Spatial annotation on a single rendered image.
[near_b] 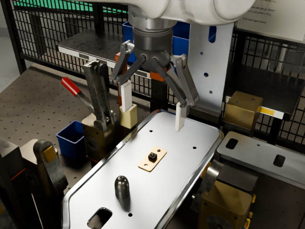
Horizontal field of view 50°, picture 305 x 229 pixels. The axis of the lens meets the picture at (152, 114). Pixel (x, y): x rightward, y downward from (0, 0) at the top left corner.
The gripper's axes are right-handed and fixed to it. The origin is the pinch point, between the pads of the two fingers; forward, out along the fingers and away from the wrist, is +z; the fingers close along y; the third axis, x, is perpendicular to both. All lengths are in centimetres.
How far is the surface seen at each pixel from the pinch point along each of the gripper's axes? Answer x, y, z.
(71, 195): -18.9, -8.6, 13.1
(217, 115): 25.2, 6.7, 13.1
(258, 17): 54, 6, -7
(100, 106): -1.6, -13.6, 1.7
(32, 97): 33, -88, 43
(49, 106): 32, -76, 43
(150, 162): -1.8, 0.6, 12.8
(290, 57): 290, -9, 107
